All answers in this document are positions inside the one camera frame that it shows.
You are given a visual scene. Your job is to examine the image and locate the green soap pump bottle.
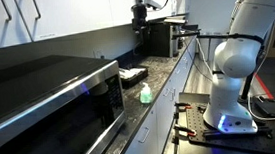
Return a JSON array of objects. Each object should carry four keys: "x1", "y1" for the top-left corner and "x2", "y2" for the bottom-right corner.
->
[{"x1": 138, "y1": 81, "x2": 154, "y2": 105}]

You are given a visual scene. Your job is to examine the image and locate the black plastic tray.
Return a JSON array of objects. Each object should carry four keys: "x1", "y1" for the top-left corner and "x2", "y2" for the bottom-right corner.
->
[{"x1": 119, "y1": 64, "x2": 150, "y2": 89}]

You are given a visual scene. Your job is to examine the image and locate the clear bag of white cutlery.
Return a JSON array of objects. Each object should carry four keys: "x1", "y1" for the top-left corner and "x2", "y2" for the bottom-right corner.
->
[{"x1": 119, "y1": 66, "x2": 145, "y2": 82}]

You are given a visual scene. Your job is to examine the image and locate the white base cabinet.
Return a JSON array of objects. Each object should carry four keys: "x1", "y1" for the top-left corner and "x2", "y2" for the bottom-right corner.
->
[{"x1": 106, "y1": 36, "x2": 207, "y2": 154}]

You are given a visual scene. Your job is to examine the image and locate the black coffee machine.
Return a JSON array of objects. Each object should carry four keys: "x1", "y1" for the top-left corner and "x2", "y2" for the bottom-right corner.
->
[{"x1": 140, "y1": 15, "x2": 190, "y2": 61}]

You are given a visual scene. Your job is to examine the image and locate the black clamp with orange tip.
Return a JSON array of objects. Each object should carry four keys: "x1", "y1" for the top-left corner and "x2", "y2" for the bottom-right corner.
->
[
  {"x1": 174, "y1": 100, "x2": 194, "y2": 113},
  {"x1": 173, "y1": 123, "x2": 198, "y2": 139}
]

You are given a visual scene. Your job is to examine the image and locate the black steel microwave oven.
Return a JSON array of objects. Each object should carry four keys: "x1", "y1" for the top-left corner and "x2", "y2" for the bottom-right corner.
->
[{"x1": 0, "y1": 48, "x2": 130, "y2": 154}]

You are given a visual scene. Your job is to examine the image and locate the black box on floor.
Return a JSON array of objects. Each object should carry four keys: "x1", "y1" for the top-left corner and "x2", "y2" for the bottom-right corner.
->
[{"x1": 253, "y1": 93, "x2": 275, "y2": 120}]

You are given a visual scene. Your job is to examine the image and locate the metal drawer handle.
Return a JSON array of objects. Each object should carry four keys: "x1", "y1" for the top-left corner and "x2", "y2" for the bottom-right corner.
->
[
  {"x1": 163, "y1": 87, "x2": 178, "y2": 103},
  {"x1": 136, "y1": 126, "x2": 152, "y2": 144}
]

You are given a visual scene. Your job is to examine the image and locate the white wall outlet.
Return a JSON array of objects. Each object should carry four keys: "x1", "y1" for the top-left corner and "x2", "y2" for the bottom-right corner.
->
[{"x1": 93, "y1": 49, "x2": 106, "y2": 61}]

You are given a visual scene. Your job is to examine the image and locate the black camera on tripod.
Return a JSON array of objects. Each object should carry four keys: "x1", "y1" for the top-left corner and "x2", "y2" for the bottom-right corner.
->
[{"x1": 129, "y1": 2, "x2": 149, "y2": 32}]

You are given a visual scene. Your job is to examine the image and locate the black stereo camera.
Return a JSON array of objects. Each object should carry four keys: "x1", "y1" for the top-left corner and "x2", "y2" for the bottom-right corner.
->
[{"x1": 181, "y1": 23, "x2": 202, "y2": 34}]

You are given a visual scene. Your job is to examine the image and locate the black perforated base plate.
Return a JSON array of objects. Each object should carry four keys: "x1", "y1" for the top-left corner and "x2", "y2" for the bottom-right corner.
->
[{"x1": 183, "y1": 95, "x2": 275, "y2": 154}]

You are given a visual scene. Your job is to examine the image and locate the black camera mounting bar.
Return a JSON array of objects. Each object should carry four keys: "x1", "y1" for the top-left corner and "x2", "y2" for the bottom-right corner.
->
[{"x1": 172, "y1": 25, "x2": 265, "y2": 53}]

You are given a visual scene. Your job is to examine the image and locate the white wall cabinet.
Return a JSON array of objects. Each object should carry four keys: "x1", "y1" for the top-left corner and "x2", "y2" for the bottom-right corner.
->
[{"x1": 0, "y1": 0, "x2": 189, "y2": 52}]

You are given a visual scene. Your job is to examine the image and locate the metal cabinet door handle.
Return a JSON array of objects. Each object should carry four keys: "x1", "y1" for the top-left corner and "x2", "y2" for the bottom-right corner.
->
[
  {"x1": 30, "y1": 0, "x2": 43, "y2": 21},
  {"x1": 0, "y1": 0, "x2": 13, "y2": 24}
]

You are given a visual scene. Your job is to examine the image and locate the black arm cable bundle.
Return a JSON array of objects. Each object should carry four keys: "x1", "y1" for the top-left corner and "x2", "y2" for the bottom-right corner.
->
[{"x1": 227, "y1": 0, "x2": 251, "y2": 27}]

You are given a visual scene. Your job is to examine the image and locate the white cable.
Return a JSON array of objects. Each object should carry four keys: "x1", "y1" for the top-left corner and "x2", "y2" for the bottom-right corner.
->
[{"x1": 245, "y1": 89, "x2": 275, "y2": 124}]

